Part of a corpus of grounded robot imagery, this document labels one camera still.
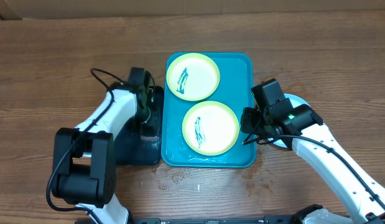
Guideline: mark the light blue plate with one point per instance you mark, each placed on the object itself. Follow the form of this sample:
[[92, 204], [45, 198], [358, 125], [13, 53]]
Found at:
[[295, 101]]

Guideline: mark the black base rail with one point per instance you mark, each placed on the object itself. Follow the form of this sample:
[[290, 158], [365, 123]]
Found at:
[[268, 219]]

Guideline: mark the round sponge scrubber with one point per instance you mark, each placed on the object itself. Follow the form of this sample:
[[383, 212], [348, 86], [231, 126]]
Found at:
[[149, 137]]

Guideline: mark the black plastic tray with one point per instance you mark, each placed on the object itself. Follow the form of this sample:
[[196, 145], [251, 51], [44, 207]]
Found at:
[[130, 149]]

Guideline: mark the teal plastic tray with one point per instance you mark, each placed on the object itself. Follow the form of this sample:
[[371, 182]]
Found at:
[[236, 80]]

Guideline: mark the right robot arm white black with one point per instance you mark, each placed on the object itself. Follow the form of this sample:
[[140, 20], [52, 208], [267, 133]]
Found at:
[[303, 131]]

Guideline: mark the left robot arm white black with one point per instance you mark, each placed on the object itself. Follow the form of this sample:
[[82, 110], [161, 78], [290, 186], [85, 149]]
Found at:
[[84, 160]]

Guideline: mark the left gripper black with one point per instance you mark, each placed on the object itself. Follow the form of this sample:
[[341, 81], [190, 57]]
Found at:
[[156, 121]]

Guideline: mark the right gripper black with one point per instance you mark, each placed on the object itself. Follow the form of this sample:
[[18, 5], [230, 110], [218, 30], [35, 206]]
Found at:
[[249, 128]]

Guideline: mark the yellow plate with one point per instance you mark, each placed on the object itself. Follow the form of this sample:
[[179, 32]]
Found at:
[[193, 76], [210, 128]]

